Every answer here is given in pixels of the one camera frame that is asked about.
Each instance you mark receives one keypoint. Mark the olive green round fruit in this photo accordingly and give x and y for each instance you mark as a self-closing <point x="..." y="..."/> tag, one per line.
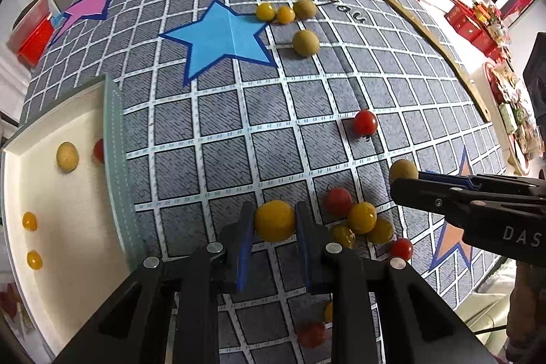
<point x="382" y="232"/>
<point x="305" y="43"/>
<point x="402" y="168"/>
<point x="67" y="156"/>
<point x="304" y="9"/>

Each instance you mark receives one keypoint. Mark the orange yellow cherry tomato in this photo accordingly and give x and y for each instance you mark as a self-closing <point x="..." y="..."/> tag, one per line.
<point x="285" y="14"/>

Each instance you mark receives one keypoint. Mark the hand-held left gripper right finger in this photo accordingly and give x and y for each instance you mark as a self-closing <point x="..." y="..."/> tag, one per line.
<point x="308" y="261"/>

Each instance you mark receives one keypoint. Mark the large yellow cherry tomato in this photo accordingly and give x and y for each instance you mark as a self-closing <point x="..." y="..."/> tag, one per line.
<point x="275" y="221"/>

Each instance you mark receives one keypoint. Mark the red storage box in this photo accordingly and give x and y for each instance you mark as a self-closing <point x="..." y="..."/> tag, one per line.
<point x="36" y="40"/>

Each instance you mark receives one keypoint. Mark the red gift boxes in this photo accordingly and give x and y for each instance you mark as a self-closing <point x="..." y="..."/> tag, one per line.
<point x="467" y="25"/>

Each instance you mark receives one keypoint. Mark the small red cherry tomato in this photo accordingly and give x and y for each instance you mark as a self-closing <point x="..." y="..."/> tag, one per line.
<point x="402" y="249"/>

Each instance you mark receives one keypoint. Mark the person's right forearm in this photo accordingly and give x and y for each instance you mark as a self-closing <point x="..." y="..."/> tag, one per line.
<point x="527" y="304"/>

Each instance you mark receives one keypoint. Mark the small yellow cherry tomato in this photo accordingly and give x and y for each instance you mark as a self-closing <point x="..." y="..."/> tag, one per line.
<point x="34" y="260"/>
<point x="343" y="236"/>
<point x="30" y="221"/>

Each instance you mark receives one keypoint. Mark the white tray with green rim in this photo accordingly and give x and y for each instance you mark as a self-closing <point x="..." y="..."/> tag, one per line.
<point x="64" y="219"/>

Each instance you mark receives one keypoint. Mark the grey checked blanket with stars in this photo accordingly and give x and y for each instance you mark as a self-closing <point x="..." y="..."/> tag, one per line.
<point x="277" y="112"/>

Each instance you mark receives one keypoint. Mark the black monitor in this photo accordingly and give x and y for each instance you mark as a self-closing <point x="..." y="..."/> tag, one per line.
<point x="537" y="65"/>

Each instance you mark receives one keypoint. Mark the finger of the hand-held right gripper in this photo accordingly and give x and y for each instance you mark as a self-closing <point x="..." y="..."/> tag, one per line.
<point x="448" y="179"/>
<point x="431" y="200"/>

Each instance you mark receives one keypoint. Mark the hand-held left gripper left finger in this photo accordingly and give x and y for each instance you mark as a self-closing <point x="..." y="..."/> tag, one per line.
<point x="242" y="261"/>

